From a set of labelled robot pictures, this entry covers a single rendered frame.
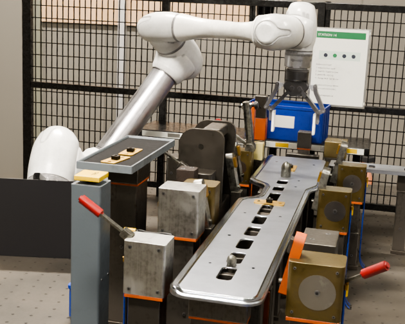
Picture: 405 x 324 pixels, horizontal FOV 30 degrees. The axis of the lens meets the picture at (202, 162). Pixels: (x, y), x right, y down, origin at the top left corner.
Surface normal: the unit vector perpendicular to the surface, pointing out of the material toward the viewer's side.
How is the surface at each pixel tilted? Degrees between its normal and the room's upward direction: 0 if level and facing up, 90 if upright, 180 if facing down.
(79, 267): 90
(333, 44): 90
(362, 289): 0
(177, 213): 90
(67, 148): 60
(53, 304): 0
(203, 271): 0
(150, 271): 90
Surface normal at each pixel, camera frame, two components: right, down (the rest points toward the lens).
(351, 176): -0.24, 0.20
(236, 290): 0.04, -0.98
